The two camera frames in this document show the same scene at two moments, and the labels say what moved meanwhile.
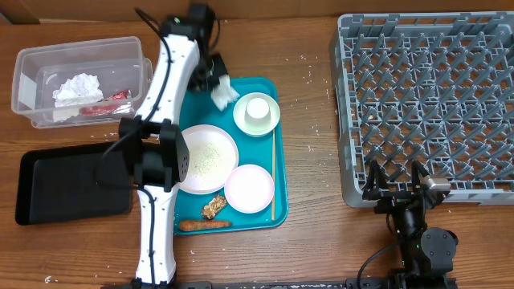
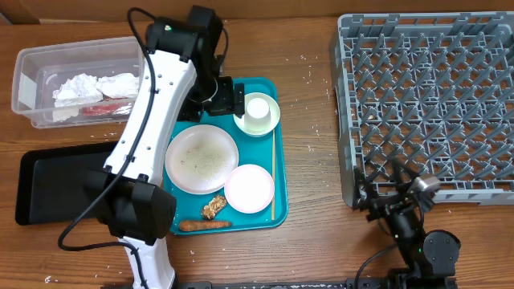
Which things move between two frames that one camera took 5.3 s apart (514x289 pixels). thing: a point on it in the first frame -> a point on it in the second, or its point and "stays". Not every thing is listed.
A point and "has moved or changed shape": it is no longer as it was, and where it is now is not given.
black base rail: (350, 283) stays
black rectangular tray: (71, 183) stays
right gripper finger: (377, 183) -> (365, 191)
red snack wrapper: (118, 103) stays
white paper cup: (257, 111) stays
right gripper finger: (417, 168) -> (404, 175)
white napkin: (81, 89) stays
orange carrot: (187, 225) stays
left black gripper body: (206, 74) -> (215, 98)
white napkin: (223, 93) has moved or changed shape
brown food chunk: (216, 204) stays
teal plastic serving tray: (237, 182) stays
